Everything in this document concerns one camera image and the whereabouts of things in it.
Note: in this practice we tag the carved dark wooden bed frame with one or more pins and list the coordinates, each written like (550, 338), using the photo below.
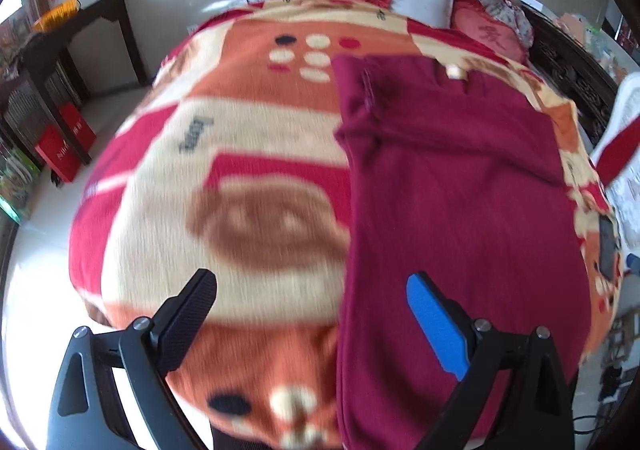
(570, 69)

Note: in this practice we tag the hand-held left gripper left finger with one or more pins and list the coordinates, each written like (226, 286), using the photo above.
(187, 320)

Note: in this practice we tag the maroon sweater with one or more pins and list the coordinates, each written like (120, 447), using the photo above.
(450, 205)

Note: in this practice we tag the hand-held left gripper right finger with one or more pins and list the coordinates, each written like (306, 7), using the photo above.
(440, 325)

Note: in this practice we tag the pile of packets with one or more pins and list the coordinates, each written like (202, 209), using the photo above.
(590, 39)

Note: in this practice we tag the red box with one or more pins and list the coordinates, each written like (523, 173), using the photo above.
(80, 127)
(57, 154)

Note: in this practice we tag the printed fleece blanket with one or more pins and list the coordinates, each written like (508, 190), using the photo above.
(200, 129)

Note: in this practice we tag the orange plastic basket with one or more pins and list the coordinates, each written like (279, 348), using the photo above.
(57, 14)

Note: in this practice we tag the green bag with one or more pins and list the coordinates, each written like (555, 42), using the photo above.
(15, 180)

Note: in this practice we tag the white chair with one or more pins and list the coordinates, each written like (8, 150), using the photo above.
(627, 94)

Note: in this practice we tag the small red heart cushion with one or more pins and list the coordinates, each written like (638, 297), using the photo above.
(487, 32)

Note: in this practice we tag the dark wooden side table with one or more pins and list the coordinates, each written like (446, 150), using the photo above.
(105, 4)

